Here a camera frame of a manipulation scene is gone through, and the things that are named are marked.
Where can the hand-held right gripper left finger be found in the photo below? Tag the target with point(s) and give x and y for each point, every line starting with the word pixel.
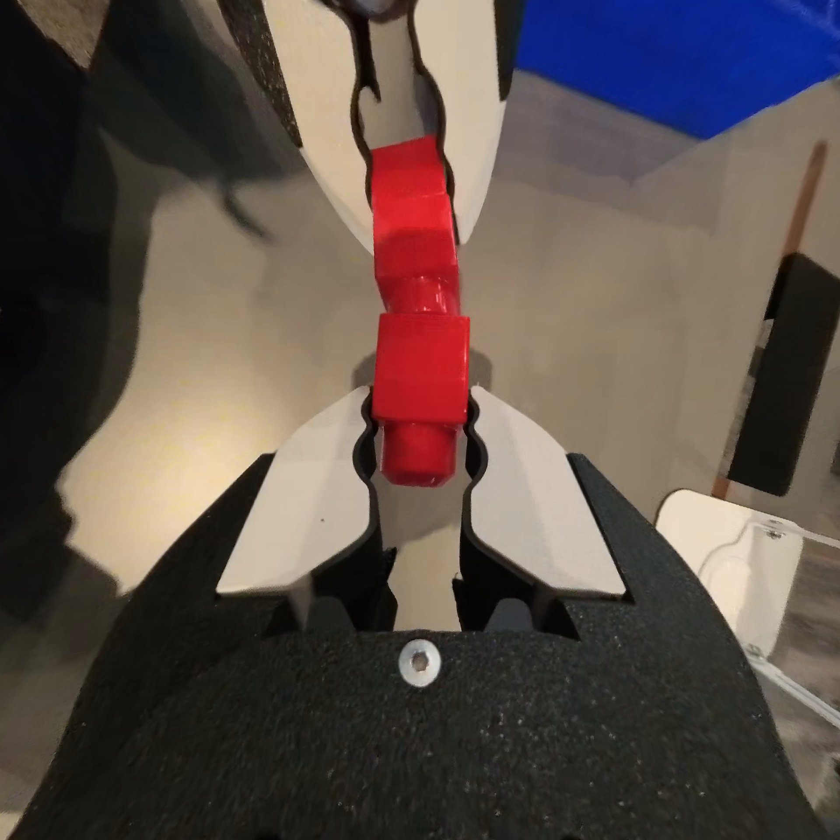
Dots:
pixel 308 505

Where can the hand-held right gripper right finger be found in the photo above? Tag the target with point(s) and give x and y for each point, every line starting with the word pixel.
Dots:
pixel 538 512

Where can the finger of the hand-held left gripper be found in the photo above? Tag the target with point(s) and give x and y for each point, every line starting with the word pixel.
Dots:
pixel 476 111
pixel 315 111

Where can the red mega block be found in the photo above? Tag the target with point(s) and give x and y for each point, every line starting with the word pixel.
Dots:
pixel 410 210
pixel 423 367

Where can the white clear plastic tray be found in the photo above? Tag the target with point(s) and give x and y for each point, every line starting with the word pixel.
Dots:
pixel 715 544

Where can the blue plastic bin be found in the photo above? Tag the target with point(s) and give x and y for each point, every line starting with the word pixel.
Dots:
pixel 676 59

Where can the black panel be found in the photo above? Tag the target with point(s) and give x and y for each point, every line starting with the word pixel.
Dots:
pixel 791 374

